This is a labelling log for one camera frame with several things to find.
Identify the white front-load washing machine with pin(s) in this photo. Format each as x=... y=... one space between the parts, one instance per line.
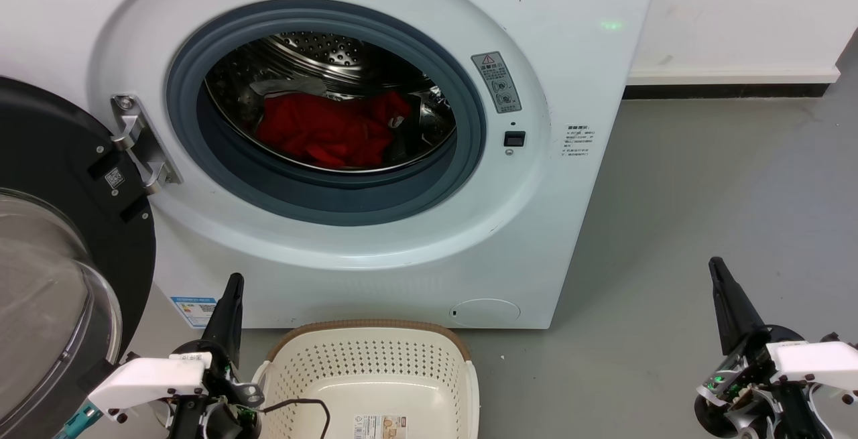
x=570 y=224

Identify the blue energy label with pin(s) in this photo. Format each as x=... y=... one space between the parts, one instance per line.
x=194 y=311

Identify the round filter cover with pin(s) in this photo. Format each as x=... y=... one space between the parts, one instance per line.
x=486 y=313

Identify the grey warning sticker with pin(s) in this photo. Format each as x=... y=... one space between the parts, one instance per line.
x=496 y=82

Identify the small text sticker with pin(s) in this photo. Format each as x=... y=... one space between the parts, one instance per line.
x=578 y=141

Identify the white and black baseboard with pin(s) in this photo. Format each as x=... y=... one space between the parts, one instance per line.
x=730 y=77

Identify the cream perforated laundry basket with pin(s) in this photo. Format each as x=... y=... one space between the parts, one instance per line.
x=375 y=365

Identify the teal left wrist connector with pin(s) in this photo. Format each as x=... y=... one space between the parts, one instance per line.
x=79 y=422

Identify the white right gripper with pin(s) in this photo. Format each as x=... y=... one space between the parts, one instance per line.
x=811 y=362

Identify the grey rubber door gasket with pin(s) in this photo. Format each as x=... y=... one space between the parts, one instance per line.
x=335 y=199

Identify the black washer door with glass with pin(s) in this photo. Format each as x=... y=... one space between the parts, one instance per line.
x=53 y=151

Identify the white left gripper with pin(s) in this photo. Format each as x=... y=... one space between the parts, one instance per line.
x=151 y=379

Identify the metal door hinge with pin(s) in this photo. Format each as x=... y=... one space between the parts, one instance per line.
x=144 y=147

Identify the printed food package label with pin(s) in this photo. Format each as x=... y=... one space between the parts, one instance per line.
x=379 y=427

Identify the black door latch socket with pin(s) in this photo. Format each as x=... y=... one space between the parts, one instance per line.
x=515 y=139

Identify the stainless steel washing machine drum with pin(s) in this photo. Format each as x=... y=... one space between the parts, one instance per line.
x=322 y=50

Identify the red garment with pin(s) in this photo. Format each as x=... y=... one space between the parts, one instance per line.
x=322 y=131

